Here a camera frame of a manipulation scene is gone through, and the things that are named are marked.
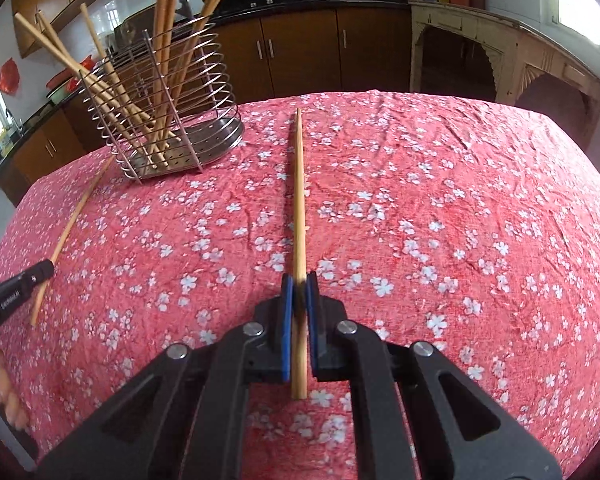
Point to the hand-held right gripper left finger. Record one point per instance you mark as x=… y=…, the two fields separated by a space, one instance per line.
x=286 y=330

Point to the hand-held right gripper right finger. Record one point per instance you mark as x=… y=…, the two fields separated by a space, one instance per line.
x=312 y=330

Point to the crumpled red plastic bag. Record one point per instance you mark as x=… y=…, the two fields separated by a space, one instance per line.
x=87 y=63

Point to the brown wooden base cabinets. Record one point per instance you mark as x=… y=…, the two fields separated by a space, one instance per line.
x=300 y=45

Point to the yellow bottle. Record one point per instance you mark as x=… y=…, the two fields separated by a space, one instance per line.
x=2 y=142

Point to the person's left hand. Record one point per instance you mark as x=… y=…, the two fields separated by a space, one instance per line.
x=7 y=400

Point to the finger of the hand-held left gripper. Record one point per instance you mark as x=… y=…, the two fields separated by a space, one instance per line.
x=10 y=295

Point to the red basin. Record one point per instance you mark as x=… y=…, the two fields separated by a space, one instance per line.
x=60 y=80

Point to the steel faucet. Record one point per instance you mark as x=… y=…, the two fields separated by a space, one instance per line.
x=9 y=120

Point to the green basin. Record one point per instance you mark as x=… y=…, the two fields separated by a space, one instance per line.
x=62 y=95

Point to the beige carved cabinet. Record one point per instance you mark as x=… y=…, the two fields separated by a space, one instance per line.
x=555 y=60

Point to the red hanging decoration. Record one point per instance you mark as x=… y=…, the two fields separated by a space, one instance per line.
x=8 y=75

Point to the red floral tablecloth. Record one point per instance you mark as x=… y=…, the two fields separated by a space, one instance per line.
x=430 y=185

